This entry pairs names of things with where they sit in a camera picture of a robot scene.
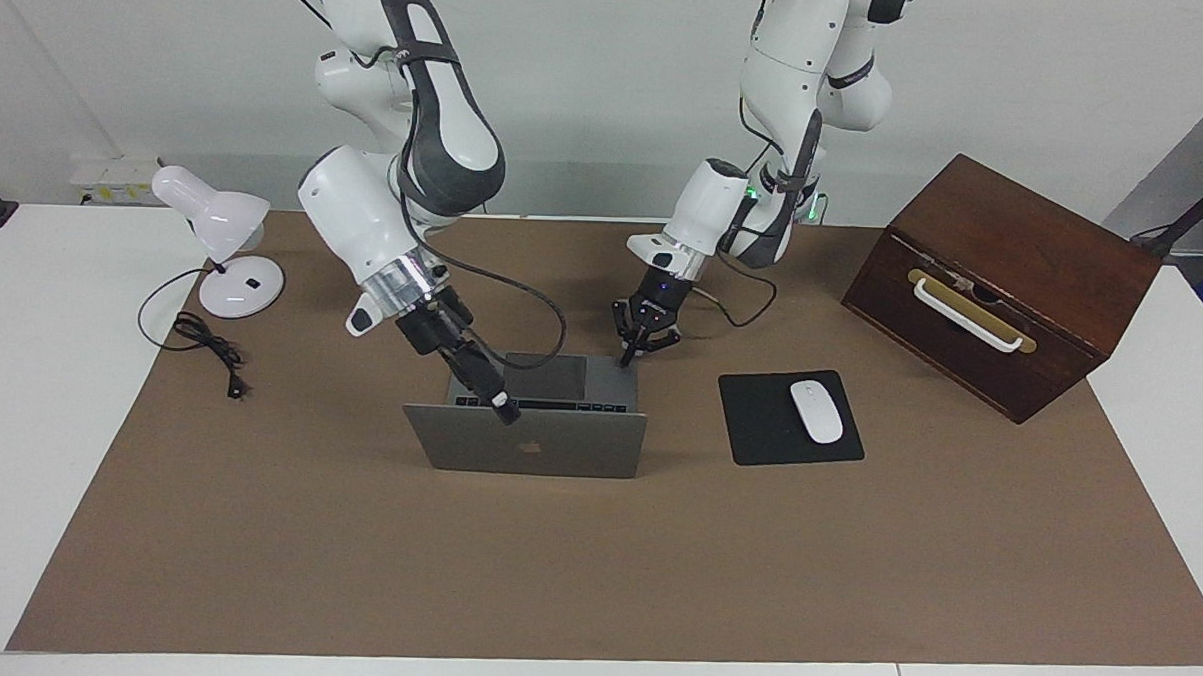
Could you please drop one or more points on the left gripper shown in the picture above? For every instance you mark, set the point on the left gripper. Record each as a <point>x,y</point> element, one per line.
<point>660,292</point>

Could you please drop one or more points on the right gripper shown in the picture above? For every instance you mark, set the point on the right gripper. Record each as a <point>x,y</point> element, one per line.
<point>430,324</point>

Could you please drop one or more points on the grey laptop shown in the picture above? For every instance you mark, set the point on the grey laptop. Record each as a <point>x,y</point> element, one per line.
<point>538,444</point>

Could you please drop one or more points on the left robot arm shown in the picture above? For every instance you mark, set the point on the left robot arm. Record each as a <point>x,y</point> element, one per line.
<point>792,44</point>

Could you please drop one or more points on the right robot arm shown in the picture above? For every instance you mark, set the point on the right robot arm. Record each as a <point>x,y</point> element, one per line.
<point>351,209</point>

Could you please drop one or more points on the black mouse pad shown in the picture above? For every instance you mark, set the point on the black mouse pad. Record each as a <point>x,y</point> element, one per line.
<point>759,424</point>

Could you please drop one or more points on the white computer mouse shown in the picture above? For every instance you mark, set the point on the white computer mouse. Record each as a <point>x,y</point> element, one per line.
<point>817,412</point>

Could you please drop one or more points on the white desk lamp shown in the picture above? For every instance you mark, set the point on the white desk lamp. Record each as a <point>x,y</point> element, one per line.
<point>216,214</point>

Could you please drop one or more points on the white power strip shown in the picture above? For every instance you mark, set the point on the white power strip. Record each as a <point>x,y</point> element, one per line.
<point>117,176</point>

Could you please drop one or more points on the dark brown wooden box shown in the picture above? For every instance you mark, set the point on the dark brown wooden box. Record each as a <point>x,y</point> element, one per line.
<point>1025,253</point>

